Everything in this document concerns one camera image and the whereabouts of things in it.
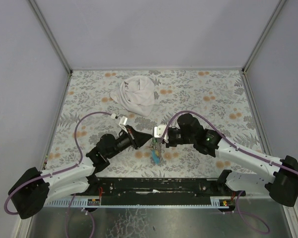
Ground blue key tag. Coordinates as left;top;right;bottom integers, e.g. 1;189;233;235
151;150;161;165

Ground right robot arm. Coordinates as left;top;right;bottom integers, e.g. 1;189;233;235
153;111;298;207

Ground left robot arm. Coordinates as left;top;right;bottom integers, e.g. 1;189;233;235
8;125;152;219

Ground crumpled white cloth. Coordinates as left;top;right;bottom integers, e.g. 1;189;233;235
110;75;155;117

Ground floral table mat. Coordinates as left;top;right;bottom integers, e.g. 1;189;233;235
45;70;261;178

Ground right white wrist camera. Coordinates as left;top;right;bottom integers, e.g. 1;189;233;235
153;125;168;144

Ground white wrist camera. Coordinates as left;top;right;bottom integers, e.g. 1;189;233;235
110;113;128;132
153;125;168;144

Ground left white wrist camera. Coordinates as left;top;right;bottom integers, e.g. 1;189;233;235
110;113;128;132

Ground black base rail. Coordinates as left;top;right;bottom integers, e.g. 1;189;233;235
78;178;240;206

